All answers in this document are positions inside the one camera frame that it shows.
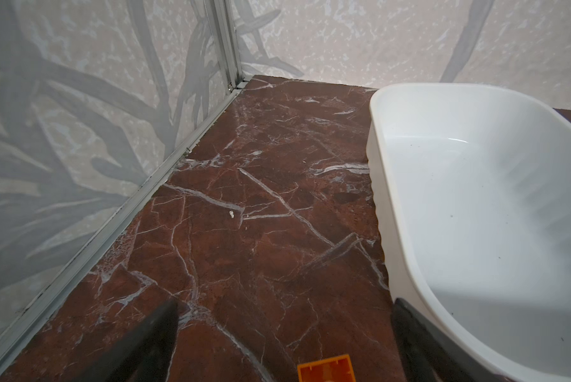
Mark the aluminium cage frame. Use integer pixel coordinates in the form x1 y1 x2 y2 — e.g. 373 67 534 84
0 1 232 368

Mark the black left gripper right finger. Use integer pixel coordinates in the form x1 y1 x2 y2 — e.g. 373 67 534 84
391 298 505 381

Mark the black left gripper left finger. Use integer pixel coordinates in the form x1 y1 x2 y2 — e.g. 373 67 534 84
74 299 178 381

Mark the small orange lego brick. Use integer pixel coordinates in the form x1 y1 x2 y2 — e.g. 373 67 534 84
297 354 356 382

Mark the left white plastic bin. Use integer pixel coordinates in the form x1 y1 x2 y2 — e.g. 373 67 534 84
366 83 571 381

